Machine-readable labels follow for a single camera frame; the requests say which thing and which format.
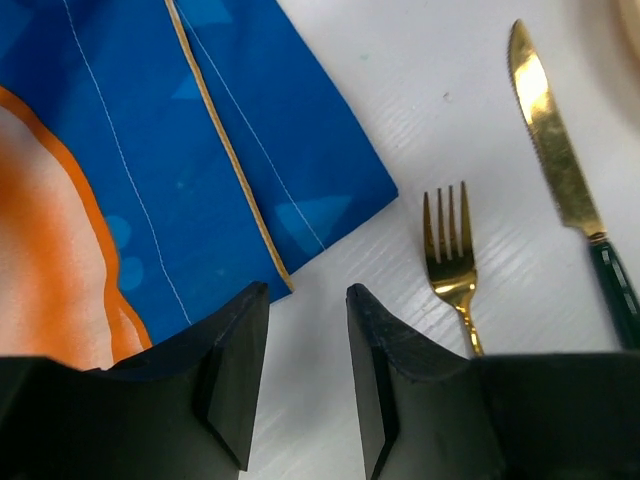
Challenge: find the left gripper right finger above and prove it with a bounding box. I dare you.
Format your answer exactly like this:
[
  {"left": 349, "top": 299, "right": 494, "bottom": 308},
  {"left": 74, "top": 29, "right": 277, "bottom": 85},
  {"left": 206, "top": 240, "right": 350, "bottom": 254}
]
[{"left": 346, "top": 284, "right": 639, "bottom": 479}]

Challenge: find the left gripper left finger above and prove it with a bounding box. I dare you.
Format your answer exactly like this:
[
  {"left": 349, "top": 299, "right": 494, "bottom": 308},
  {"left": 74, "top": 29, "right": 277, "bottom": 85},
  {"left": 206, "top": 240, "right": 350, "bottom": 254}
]
[{"left": 1, "top": 282, "right": 269, "bottom": 479}]

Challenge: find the blue cartoon placemat cloth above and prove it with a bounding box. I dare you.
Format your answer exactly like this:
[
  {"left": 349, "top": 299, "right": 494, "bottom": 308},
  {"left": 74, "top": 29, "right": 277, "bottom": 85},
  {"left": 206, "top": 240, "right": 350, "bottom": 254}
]
[{"left": 1, "top": 1, "right": 397, "bottom": 370}]

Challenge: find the tan round plate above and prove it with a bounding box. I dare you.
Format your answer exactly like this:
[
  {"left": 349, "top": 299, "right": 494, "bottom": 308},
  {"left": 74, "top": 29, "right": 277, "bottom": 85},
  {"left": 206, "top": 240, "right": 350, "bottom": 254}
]
[{"left": 618, "top": 0, "right": 640, "bottom": 51}]

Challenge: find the gold fork dark handle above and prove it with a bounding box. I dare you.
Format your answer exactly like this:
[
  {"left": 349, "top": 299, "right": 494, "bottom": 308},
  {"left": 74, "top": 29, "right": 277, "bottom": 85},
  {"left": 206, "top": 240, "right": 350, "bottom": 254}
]
[{"left": 423, "top": 181, "right": 484, "bottom": 356}]

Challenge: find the gold knife dark handle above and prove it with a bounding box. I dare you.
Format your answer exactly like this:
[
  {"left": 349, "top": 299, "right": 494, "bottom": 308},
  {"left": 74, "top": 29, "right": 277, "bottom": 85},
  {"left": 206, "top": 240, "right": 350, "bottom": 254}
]
[{"left": 507, "top": 19, "right": 639, "bottom": 350}]

